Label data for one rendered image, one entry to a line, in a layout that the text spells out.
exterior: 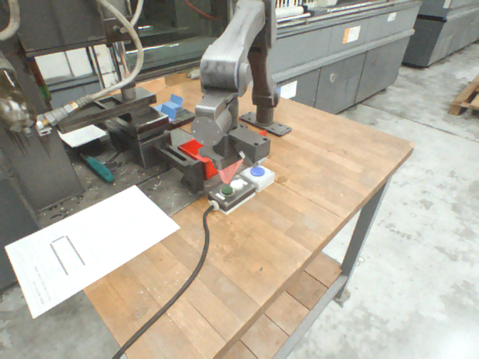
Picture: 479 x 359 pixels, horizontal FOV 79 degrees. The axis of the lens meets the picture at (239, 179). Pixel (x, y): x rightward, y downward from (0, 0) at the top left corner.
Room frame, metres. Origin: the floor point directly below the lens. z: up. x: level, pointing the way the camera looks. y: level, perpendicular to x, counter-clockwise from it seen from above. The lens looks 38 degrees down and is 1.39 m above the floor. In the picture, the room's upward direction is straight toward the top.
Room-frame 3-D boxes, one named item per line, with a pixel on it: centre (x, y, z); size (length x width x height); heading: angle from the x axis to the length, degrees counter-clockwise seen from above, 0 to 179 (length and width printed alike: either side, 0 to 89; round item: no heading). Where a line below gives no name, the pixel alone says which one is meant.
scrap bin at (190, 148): (0.75, 0.05, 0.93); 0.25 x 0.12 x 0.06; 136
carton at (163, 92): (1.12, 0.37, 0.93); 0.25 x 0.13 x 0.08; 136
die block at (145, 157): (0.77, 0.30, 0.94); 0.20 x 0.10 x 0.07; 46
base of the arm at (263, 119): (0.95, -0.09, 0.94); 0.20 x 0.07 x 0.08; 46
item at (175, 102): (1.04, 0.29, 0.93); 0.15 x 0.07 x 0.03; 139
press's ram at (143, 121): (0.71, 0.34, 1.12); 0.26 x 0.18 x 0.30; 136
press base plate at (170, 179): (0.73, 0.38, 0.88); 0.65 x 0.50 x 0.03; 46
